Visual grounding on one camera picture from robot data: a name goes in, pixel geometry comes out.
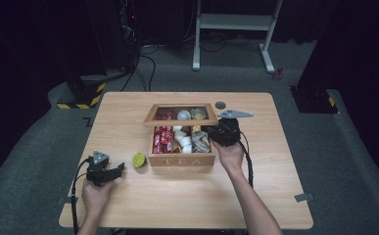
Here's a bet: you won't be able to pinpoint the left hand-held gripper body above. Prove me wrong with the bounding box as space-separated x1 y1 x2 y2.
86 150 113 188

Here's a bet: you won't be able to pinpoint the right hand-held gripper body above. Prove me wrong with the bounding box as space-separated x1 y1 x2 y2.
214 109 254 147

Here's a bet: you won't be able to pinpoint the wooden box with glass lid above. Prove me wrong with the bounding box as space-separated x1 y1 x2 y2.
143 103 218 167

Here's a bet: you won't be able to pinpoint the person's right hand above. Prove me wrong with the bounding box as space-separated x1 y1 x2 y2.
211 138 245 174

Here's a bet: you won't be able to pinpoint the person's left hand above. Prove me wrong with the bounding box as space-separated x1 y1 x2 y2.
81 177 117 214

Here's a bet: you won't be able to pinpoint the pile of clear yellow packets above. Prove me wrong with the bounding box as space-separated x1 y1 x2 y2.
190 108 213 154

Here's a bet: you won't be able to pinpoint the grey tape piece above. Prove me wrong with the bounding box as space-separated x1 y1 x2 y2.
58 196 79 206
294 193 314 203

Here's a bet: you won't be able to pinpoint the stack of red packets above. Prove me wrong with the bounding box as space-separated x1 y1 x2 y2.
152 111 175 155

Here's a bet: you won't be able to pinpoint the small red floor object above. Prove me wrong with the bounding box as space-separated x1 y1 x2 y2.
272 67 285 81

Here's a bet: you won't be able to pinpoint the black yellow striped stand base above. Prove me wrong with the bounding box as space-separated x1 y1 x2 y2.
57 73 108 111

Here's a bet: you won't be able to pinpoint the black stand base yellow mark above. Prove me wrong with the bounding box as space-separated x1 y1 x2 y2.
289 85 339 115

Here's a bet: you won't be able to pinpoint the right hand-held gripper black cable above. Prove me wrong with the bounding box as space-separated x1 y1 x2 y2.
237 130 256 189

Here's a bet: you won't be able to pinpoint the hand-held gripper black cable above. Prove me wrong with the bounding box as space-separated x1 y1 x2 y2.
237 130 256 189
71 156 94 235

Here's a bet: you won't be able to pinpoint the left hand-held gripper black cable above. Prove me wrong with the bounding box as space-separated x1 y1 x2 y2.
71 156 94 235

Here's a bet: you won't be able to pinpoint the black floor cables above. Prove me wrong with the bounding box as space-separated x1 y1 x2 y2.
119 42 161 93

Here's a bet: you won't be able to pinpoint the white metal stand frame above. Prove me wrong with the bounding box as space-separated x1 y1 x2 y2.
192 0 284 73

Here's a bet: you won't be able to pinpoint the dark equipment rack with wires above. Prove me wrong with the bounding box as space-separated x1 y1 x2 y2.
118 0 143 71

